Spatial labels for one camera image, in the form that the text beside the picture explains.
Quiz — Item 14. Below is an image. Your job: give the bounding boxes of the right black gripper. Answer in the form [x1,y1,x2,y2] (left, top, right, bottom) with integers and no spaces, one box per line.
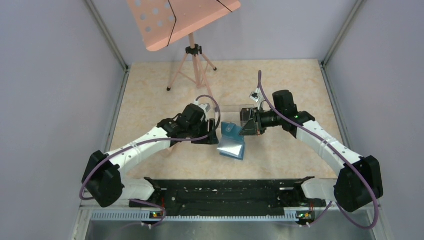
[239,106,284,136]

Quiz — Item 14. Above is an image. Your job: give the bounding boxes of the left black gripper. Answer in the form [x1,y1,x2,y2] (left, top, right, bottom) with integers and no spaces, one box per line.
[188,118,219,145]

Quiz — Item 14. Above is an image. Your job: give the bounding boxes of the teal card holder wallet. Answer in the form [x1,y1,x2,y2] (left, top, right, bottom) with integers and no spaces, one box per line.
[217,122,246,161]

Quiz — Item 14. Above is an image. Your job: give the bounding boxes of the clear plastic box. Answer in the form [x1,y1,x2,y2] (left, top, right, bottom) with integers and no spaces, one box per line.
[220,104,255,126]

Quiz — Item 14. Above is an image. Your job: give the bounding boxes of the black card stack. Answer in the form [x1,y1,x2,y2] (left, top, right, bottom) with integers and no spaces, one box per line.
[239,107,252,126]

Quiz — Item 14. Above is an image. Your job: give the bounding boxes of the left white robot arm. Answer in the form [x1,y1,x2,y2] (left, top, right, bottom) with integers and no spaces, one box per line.
[81,101,218,208]

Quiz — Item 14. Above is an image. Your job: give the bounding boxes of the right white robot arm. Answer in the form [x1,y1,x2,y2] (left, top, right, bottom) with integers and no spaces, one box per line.
[239,88,384,213]

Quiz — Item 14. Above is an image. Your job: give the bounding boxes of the pink music stand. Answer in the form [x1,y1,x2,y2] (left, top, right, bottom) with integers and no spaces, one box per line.
[127,0,241,95]

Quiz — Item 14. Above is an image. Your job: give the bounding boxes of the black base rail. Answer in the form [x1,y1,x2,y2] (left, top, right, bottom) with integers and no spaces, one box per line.
[148,178,327,218]

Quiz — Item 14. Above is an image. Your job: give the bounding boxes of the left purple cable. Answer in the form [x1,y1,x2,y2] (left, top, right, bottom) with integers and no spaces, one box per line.
[79,94,222,229]

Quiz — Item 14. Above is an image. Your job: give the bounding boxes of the purple cable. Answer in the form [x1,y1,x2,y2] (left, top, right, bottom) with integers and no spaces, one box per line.
[79,94,222,229]
[257,70,380,230]

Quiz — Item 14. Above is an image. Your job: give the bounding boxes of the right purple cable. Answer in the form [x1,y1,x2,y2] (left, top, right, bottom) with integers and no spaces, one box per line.
[257,70,380,230]

